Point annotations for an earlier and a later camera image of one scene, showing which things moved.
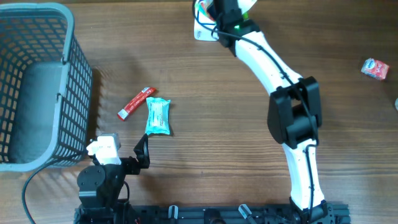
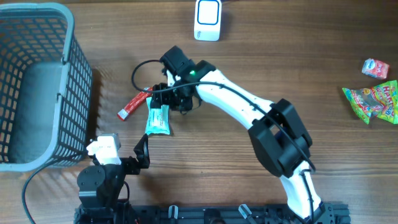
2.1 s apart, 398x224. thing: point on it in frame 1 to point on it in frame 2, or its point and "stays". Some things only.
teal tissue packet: [158, 116] stays
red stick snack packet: [135, 102] stays
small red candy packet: [375, 68] stays
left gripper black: [140, 151] stays
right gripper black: [210, 10] to [163, 97]
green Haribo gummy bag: [201, 7] to [380, 101]
